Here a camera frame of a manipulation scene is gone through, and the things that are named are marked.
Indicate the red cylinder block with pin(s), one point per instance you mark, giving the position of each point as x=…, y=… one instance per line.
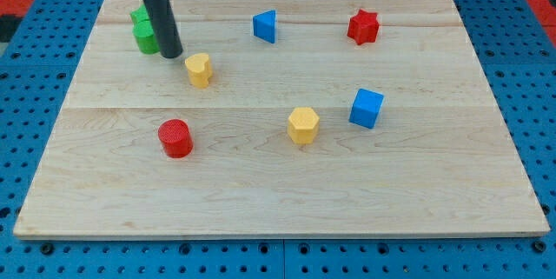
x=175, y=138

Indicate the red star block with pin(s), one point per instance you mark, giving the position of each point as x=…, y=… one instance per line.
x=363, y=27

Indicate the green block behind rod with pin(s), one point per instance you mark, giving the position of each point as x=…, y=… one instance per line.
x=139, y=15

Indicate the light wooden board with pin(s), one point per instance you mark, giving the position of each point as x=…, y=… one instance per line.
x=439, y=162

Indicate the blue cube block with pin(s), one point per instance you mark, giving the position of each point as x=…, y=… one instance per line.
x=366, y=108

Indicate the yellow hexagon block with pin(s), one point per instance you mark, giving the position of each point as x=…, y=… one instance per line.
x=303, y=125

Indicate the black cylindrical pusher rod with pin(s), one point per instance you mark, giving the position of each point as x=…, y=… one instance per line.
x=162, y=20

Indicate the green cylinder block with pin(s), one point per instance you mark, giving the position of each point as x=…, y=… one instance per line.
x=145, y=37

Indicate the yellow heart block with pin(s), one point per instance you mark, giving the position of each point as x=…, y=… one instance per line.
x=199, y=69

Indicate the blue triangle block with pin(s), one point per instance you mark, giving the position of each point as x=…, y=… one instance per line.
x=264, y=26

